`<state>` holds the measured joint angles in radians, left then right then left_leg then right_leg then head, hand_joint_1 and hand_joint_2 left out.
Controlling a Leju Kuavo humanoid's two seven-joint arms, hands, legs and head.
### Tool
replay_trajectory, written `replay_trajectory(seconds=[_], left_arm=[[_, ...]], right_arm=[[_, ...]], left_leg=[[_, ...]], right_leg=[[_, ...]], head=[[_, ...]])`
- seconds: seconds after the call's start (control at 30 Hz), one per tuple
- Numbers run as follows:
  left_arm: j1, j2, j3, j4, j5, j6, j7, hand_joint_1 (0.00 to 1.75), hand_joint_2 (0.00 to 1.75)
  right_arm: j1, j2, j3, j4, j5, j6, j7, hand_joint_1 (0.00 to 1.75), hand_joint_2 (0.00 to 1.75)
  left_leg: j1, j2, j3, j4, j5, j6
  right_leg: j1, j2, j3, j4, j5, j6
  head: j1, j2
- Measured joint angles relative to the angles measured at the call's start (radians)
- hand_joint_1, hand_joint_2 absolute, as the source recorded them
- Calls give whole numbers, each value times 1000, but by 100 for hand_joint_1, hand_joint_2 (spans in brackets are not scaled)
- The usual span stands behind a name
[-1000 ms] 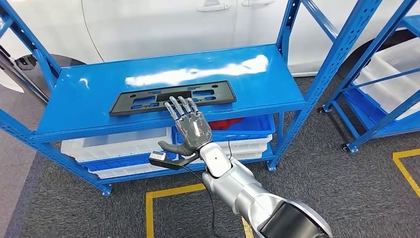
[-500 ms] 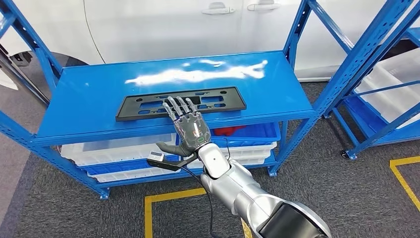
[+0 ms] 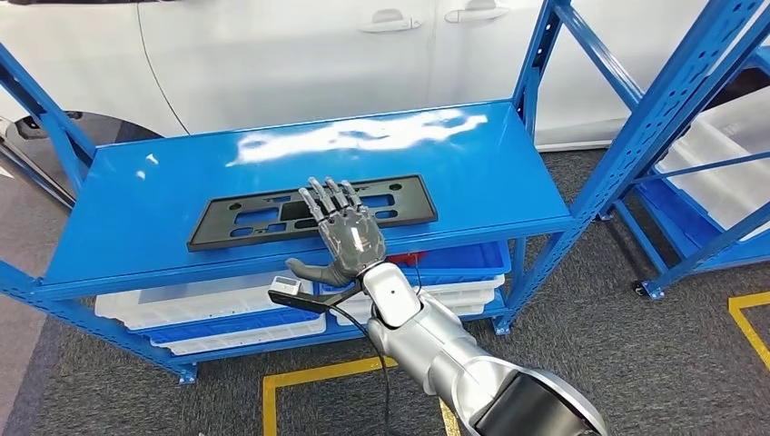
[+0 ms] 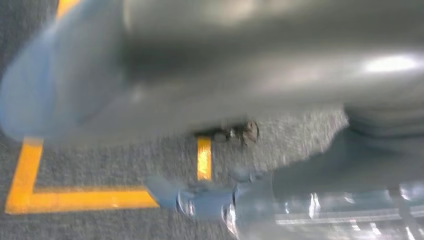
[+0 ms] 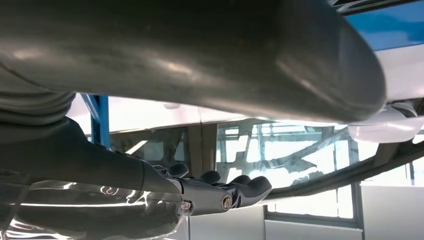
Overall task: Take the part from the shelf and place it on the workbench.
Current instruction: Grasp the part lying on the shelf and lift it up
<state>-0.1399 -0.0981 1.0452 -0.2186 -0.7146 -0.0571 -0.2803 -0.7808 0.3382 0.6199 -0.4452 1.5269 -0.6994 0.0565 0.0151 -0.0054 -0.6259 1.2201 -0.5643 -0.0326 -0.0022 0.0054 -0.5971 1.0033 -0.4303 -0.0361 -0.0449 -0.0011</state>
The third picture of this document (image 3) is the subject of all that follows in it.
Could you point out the black plastic frame part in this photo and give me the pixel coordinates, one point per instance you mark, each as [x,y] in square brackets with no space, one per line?
[415,210]

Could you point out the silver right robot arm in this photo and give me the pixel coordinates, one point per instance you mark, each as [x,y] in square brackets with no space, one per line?
[421,337]

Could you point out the red plastic part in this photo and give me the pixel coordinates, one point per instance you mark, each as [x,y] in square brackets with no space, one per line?
[406,259]

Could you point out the blue metal shelf rack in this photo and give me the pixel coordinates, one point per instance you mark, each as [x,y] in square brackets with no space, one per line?
[150,210]

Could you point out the blue wheeled shelf rack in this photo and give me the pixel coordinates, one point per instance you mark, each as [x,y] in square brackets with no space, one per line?
[710,251]

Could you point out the white car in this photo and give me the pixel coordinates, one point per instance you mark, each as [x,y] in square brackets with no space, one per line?
[271,60]

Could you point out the translucent white plastic bin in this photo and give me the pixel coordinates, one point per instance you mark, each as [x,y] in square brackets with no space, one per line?
[198,304]

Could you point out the large white plastic bin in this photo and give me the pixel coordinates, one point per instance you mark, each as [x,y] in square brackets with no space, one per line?
[734,138]

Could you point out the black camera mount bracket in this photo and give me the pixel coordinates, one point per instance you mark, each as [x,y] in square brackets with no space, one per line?
[307,301]

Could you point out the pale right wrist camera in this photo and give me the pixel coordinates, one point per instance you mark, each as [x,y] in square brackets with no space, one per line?
[285,284]

